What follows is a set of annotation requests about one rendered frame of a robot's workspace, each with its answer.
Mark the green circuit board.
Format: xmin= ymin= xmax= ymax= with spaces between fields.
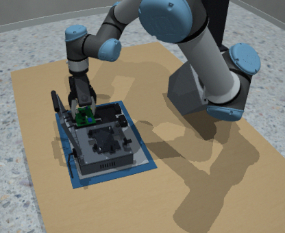
xmin=75 ymin=106 xmax=96 ymax=127

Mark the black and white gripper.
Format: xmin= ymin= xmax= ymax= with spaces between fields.
xmin=68 ymin=68 xmax=97 ymax=120

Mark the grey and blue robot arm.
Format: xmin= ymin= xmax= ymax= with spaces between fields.
xmin=65 ymin=0 xmax=261 ymax=121

